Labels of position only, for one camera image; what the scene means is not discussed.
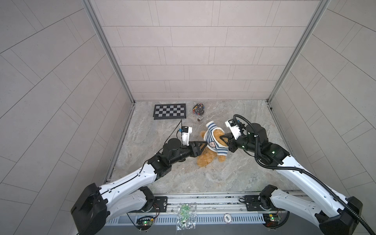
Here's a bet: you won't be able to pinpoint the brown teddy bear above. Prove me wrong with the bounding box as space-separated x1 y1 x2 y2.
197 128 227 167

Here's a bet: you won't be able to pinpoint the striped knit bear sweater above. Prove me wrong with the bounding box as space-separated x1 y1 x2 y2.
203 121 229 156

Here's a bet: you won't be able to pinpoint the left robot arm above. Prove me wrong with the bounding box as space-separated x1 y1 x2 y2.
70 138 207 235

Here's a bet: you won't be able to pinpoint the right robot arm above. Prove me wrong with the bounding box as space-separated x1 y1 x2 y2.
220 118 369 235

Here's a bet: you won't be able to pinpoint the black white checkerboard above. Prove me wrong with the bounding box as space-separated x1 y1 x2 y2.
153 103 187 120

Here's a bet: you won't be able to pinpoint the bag of colourful small parts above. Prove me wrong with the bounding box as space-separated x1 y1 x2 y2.
193 103 205 116

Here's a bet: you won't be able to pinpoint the clear bag green parts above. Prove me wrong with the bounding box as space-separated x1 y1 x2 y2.
176 203 197 231

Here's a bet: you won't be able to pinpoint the round white sticker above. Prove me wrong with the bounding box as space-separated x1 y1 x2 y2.
223 213 232 224

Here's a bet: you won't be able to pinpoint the left green circuit board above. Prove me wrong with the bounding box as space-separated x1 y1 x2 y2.
136 215 155 231

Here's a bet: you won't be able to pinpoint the right circuit board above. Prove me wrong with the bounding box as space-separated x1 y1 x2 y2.
263 213 281 228

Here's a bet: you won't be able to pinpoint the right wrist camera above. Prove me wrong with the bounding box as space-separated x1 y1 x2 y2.
225 117 241 140

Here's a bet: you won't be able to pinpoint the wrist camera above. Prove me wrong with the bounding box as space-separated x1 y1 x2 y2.
225 117 241 140
180 126 193 146

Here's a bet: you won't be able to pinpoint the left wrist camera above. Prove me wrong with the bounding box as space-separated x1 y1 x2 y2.
180 126 193 146

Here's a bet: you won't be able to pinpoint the black corrugated cable conduit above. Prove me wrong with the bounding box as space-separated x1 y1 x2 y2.
232 114 376 235

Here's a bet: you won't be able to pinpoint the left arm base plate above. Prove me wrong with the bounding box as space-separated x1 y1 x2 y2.
130 196 168 213

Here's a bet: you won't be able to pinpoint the aluminium mounting rail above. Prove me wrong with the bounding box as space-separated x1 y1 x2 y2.
79 192 334 235

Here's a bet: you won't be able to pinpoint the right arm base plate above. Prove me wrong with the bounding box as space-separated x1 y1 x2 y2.
239 195 279 212

